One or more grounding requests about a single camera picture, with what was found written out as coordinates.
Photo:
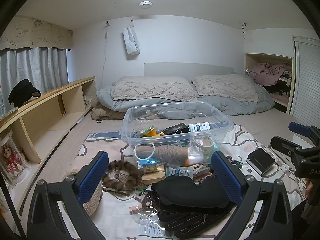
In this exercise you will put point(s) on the grey curtain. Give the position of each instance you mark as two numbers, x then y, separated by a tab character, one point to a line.
32	67

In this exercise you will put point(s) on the white paper sheet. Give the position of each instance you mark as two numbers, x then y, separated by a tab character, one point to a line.
297	139

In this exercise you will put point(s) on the wooden oval brush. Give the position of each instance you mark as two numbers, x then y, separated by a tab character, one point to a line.
152	177

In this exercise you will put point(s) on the clear plastic storage box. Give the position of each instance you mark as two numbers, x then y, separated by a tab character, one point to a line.
175	115

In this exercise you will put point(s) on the white louvred door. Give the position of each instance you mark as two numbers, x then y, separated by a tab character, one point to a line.
306	80

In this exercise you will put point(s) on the wooden closet niche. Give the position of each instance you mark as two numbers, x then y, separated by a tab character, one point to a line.
250	60

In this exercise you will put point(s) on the tan twine spool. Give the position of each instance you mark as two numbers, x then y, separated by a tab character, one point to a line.
172	153

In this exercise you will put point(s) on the pink clothes pile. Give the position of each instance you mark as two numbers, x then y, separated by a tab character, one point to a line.
270	73

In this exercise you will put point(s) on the white hanging tote bag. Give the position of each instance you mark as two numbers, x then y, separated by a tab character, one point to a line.
131	41

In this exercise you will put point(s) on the wooden shelf unit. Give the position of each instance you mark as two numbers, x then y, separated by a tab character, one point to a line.
50	110

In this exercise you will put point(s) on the person's dark clothing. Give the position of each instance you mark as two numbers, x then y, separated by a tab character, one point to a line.
305	220

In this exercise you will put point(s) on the black padded fabric brace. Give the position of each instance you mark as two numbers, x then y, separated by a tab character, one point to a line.
190	190

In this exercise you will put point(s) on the black cardboard box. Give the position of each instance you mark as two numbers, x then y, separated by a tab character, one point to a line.
260	161

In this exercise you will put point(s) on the person's right hand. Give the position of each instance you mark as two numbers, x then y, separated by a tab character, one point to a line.
309	188

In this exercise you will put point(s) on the beige quilted pillow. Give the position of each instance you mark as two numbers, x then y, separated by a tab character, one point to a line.
225	87
152	88

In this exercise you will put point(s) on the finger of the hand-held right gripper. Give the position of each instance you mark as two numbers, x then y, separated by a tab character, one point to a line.
298	128
283	143

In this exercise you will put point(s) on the black visor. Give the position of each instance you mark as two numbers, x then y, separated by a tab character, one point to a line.
22	92

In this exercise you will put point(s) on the white plastic bag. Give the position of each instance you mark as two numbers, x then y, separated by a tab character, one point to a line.
195	158

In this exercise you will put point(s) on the white smoke detector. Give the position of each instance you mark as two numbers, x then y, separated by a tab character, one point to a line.
145	3

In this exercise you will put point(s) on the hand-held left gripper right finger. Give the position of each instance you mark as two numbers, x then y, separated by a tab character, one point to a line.
226	177

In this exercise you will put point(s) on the clear labelled plastic bag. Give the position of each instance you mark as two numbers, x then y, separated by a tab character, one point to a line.
152	228

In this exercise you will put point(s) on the grey duvet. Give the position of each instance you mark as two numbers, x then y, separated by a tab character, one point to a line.
150	107

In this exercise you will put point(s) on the clear tape roll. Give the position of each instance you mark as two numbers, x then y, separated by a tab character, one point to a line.
203	141

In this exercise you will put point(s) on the doll in plastic bag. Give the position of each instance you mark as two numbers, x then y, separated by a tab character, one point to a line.
12	160

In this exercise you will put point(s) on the white blue sachet packet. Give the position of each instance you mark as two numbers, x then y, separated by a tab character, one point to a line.
178	172

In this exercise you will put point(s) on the small black carton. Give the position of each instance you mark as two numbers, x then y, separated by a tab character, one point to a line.
175	129

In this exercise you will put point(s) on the brown plush throw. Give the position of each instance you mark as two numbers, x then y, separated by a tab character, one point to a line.
100	113

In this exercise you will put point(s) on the beige printed valance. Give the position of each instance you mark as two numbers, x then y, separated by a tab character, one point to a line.
35	33

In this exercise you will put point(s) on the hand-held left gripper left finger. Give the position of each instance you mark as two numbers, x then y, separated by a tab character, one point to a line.
91	177

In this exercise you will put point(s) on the black stitched glove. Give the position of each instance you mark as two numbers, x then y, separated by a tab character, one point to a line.
200	233
185	217

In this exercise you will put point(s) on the grey headboard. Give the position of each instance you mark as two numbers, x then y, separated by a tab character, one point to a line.
187	68

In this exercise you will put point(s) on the brown fur headband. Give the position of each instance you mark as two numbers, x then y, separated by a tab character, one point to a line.
120	177

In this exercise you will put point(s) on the white teal carton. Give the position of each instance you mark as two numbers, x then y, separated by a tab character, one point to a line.
198	127

